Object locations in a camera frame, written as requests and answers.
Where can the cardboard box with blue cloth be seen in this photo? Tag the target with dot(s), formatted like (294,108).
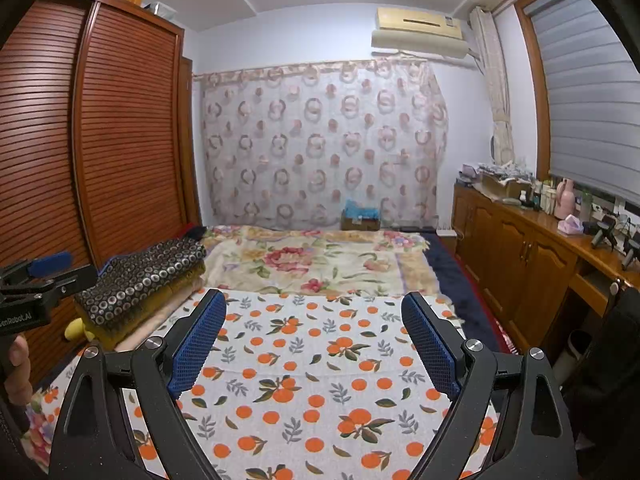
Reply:
(361,216)

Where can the floral blanket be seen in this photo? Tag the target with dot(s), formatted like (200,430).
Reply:
(310,260)

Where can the olive folded cloth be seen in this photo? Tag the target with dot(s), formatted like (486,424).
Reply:
(145,315)

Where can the navy blanket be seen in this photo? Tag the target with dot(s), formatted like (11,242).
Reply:
(450,280)

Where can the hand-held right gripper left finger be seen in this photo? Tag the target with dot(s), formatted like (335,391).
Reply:
(197,345)

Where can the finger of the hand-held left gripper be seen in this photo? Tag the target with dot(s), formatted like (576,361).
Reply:
(50,262)
(75,279)

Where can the black mini tripod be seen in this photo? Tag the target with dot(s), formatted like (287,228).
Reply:
(604,232)

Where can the open cardboard box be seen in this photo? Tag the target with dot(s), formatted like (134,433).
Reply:
(505,184)

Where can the beige folded cloth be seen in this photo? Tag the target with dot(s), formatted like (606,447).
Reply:
(155,330)

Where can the orange fruit print sheet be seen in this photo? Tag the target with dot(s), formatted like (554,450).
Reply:
(320,360)

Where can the white waste bin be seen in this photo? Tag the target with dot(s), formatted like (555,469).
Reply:
(572,357)

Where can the wooden sideboard cabinet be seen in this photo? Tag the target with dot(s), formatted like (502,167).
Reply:
(510,260)

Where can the patterned satin pajama top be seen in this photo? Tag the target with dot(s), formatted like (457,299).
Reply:
(145,275)

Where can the clear storage box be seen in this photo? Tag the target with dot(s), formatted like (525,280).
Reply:
(160,9)

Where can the yellow plush toy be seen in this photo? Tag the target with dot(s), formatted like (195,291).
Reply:
(80,330)

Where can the pink bottle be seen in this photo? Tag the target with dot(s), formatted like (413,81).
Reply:
(565,197)

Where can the black chair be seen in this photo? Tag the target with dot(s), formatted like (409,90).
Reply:
(610,385)

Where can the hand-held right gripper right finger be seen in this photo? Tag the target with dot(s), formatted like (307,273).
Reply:
(430,345)

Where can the wall air conditioner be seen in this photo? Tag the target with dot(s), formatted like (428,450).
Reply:
(420,32)

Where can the green bottle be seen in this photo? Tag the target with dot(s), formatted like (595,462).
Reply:
(586,205)

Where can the pink tissue pack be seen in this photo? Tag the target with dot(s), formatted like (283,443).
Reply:
(571,225)

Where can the person's left hand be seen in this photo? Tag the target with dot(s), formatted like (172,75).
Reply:
(19,365)

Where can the wooden louvered wardrobe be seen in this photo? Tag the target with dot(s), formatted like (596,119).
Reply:
(100,135)

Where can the beige tied curtain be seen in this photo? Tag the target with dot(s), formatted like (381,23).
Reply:
(497,80)

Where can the grey window blind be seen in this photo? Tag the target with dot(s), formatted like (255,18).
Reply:
(590,100)

